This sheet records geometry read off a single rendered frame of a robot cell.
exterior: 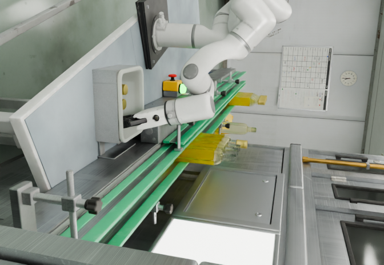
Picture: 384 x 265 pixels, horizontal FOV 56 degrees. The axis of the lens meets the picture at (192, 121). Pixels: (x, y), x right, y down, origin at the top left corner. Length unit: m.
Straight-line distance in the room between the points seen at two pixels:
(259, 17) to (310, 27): 6.05
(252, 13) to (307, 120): 6.30
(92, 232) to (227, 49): 0.59
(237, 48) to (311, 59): 6.10
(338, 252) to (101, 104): 0.82
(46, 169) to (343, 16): 6.59
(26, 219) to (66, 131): 0.33
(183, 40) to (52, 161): 0.72
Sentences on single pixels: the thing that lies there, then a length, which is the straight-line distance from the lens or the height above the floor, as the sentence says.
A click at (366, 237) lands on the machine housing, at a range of 1.31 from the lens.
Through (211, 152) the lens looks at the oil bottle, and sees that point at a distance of 1.33.
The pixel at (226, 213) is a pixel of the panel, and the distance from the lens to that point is 1.23.
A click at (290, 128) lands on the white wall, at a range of 7.36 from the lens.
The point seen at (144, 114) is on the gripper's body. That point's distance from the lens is 1.06.
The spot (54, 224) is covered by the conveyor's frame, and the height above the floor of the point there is 0.87.
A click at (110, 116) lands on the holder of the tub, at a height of 0.80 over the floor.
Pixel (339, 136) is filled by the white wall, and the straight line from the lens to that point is 7.45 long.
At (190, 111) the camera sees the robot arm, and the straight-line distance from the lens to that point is 1.03.
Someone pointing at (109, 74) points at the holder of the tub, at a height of 0.81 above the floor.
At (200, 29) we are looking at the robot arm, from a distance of 1.44.
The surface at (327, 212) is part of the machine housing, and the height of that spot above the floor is 1.47.
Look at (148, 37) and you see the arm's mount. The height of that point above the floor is 0.78.
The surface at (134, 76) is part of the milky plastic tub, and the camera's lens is 1.23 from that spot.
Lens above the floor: 1.32
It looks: 15 degrees down
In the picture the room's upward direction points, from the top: 95 degrees clockwise
